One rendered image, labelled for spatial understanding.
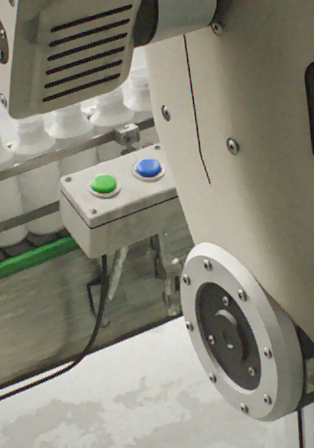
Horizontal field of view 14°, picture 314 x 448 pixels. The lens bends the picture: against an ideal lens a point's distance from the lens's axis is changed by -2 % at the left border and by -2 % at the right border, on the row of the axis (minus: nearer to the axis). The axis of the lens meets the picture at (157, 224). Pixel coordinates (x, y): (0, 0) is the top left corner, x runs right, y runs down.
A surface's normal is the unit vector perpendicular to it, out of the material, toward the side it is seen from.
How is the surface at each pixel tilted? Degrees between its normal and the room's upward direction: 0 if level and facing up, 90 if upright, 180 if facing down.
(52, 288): 90
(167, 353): 0
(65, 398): 0
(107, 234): 110
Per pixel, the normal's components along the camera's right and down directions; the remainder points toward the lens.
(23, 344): 0.50, 0.33
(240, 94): -0.47, 0.46
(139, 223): 0.51, 0.61
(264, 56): -0.03, 0.46
